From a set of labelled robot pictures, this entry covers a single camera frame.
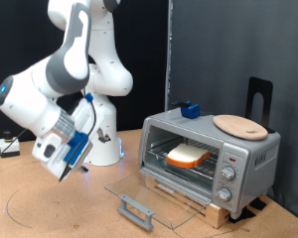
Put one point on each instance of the wrist camera on blue mount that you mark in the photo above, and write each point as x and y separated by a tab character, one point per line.
76	147

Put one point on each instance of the spatula with blue grip block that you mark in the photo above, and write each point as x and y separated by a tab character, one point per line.
191	111

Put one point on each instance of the slice of white bread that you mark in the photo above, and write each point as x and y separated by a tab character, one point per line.
187	154

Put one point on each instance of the black metal bookend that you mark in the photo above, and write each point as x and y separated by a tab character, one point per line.
251	95

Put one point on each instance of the silver oven knob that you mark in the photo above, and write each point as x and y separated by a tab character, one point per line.
224	194
228	172

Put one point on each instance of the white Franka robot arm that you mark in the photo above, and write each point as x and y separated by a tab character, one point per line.
33	99

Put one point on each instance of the emergency stop button box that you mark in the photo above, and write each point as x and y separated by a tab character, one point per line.
9	148

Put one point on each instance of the wooden block base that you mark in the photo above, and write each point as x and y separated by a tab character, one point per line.
215	214

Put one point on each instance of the black foam pad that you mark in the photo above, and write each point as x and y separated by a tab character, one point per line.
241	214
258	203

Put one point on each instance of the black backdrop curtain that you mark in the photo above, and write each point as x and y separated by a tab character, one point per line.
145	49

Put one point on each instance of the vertical metal pole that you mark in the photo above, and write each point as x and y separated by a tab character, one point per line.
169	49

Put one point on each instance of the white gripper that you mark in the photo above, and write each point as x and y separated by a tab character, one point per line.
84	115

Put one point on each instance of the silver toaster oven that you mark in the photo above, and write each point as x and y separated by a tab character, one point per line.
202	127

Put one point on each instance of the grey backdrop curtain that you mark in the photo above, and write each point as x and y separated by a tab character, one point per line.
238	39

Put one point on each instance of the round wooden cutting board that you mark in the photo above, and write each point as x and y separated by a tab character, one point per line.
240	127

